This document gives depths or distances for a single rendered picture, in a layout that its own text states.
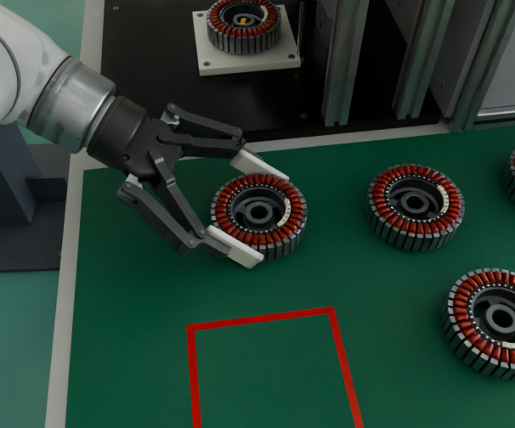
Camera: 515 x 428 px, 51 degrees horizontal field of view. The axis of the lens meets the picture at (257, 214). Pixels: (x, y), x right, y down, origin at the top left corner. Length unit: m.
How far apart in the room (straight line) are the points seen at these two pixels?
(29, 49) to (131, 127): 0.12
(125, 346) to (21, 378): 0.90
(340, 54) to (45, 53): 0.33
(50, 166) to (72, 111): 1.26
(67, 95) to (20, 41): 0.06
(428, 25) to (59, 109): 0.42
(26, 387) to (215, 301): 0.92
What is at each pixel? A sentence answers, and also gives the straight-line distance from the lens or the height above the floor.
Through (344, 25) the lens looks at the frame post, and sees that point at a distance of 0.65.
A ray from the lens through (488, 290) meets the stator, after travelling 0.62.
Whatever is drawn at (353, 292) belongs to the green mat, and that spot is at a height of 0.75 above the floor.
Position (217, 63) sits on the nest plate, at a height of 0.78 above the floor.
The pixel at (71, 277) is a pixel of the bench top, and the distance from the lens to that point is 0.65.
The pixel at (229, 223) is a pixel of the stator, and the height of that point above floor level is 0.79.
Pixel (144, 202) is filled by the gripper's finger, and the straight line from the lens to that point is 0.57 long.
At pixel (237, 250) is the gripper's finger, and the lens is 0.59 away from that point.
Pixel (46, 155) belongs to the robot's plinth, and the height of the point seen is 0.02.
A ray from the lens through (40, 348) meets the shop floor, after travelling 1.49.
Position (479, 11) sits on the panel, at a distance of 0.71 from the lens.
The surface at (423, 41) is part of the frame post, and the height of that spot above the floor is 0.89.
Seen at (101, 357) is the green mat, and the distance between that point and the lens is 0.59.
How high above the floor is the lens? 1.28
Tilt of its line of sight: 53 degrees down
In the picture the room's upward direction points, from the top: straight up
